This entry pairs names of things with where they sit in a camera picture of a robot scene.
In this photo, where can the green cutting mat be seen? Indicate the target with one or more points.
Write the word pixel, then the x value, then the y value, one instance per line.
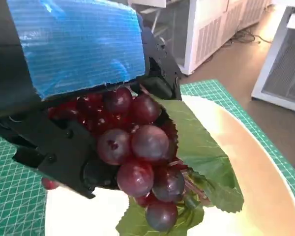
pixel 12 196

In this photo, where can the white square plate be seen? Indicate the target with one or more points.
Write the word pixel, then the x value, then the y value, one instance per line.
pixel 255 177

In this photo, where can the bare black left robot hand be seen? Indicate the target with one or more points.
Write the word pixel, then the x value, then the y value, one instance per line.
pixel 64 44

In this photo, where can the white mesh-fronted cabinet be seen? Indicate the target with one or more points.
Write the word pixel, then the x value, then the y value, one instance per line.
pixel 285 61
pixel 206 34

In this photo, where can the red toy grape bunch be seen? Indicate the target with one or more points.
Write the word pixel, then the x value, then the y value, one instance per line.
pixel 147 145

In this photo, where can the grey wheeled metal frame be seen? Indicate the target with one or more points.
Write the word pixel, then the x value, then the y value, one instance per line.
pixel 157 17

